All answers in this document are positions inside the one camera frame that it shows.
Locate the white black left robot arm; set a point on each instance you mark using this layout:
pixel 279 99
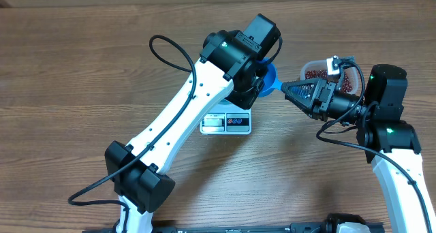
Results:
pixel 139 168

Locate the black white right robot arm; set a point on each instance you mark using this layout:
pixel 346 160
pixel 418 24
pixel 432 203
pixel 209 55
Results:
pixel 371 121

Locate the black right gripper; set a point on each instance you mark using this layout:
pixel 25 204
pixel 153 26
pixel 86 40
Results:
pixel 319 106

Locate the blue plastic measuring scoop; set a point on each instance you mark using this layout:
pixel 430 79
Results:
pixel 271 81

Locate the white digital kitchen scale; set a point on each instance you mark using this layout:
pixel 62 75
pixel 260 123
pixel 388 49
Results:
pixel 226 119

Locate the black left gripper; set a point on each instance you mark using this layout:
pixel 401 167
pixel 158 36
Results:
pixel 246 101

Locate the red beans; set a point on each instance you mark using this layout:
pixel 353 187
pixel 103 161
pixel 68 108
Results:
pixel 346 86

